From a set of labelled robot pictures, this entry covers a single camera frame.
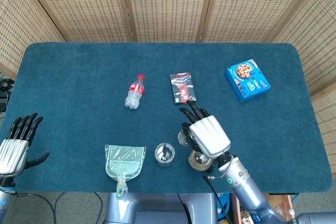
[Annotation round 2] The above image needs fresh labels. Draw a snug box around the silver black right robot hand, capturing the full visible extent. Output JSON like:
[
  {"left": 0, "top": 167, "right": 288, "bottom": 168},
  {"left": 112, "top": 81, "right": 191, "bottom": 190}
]
[{"left": 179, "top": 100, "right": 232, "bottom": 159}]

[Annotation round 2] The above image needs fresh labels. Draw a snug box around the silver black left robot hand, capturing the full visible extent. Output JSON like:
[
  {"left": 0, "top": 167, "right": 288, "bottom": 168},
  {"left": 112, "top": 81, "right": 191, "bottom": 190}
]
[{"left": 0, "top": 113, "right": 50, "bottom": 177}]

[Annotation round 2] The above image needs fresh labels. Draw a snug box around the small metal strainer lid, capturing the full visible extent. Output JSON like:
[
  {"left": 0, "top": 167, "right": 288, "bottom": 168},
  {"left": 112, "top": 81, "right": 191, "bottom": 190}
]
[{"left": 177, "top": 132, "right": 194, "bottom": 146}]

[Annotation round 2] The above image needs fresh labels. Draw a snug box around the clear glass jar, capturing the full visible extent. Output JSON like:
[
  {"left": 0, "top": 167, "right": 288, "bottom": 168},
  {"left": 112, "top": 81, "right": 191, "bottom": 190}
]
[{"left": 154, "top": 142, "right": 176, "bottom": 167}]

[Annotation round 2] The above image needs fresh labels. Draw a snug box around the spice jar black lid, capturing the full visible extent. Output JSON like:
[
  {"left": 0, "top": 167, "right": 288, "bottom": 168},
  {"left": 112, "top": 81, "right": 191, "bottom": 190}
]
[{"left": 187, "top": 150, "right": 212, "bottom": 169}]

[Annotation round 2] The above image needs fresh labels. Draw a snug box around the black red snack packet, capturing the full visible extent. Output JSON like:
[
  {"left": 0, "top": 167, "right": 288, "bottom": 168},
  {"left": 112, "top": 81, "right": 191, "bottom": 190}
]
[{"left": 170, "top": 71, "right": 197, "bottom": 104}]

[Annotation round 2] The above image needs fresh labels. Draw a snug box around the blue cookie box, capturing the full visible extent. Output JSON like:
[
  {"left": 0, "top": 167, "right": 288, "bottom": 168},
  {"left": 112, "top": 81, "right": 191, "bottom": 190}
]
[{"left": 224, "top": 59, "right": 271, "bottom": 103}]

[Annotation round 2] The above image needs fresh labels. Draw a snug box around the plastic cola bottle red cap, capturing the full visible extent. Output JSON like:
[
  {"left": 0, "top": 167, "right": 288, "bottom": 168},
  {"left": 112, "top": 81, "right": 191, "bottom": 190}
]
[{"left": 124, "top": 74, "right": 145, "bottom": 110}]

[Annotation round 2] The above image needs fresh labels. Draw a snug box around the grey blue robot torso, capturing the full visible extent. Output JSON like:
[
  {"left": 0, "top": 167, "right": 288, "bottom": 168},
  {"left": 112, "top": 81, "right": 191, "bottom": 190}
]
[{"left": 104, "top": 192, "right": 218, "bottom": 224}]

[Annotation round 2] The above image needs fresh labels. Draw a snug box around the green dustpan in plastic wrap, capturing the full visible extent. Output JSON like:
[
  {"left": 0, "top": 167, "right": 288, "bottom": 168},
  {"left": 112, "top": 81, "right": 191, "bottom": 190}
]
[{"left": 104, "top": 144, "right": 146, "bottom": 200}]

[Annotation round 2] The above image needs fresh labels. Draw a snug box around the blue velvet table cover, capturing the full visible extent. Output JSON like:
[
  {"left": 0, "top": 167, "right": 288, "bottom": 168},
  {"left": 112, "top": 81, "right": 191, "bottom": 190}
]
[{"left": 0, "top": 41, "right": 333, "bottom": 193}]

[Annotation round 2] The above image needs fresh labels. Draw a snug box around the wooden crate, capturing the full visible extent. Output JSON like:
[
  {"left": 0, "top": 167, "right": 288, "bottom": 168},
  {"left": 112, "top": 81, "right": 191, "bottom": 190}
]
[{"left": 230, "top": 194, "right": 296, "bottom": 224}]

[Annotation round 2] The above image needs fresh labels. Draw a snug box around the woven folding screen panel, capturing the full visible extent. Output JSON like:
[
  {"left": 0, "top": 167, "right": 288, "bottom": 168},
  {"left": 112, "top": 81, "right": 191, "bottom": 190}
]
[
  {"left": 0, "top": 0, "right": 66, "bottom": 78},
  {"left": 115, "top": 0, "right": 218, "bottom": 43},
  {"left": 20, "top": 0, "right": 134, "bottom": 43},
  {"left": 202, "top": 0, "right": 313, "bottom": 43},
  {"left": 272, "top": 0, "right": 336, "bottom": 175}
]

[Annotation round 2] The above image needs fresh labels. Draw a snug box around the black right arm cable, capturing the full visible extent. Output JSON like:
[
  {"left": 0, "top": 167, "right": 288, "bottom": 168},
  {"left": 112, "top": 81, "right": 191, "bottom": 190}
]
[{"left": 203, "top": 174, "right": 232, "bottom": 224}]

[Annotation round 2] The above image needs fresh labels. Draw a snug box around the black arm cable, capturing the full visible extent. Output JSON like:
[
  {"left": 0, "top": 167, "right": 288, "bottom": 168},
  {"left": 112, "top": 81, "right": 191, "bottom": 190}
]
[
  {"left": 203, "top": 174, "right": 232, "bottom": 224},
  {"left": 12, "top": 191, "right": 57, "bottom": 224}
]

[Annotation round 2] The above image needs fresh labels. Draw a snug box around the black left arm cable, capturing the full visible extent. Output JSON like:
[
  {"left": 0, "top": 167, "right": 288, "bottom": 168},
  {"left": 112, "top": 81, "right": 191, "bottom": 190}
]
[{"left": 12, "top": 191, "right": 57, "bottom": 224}]

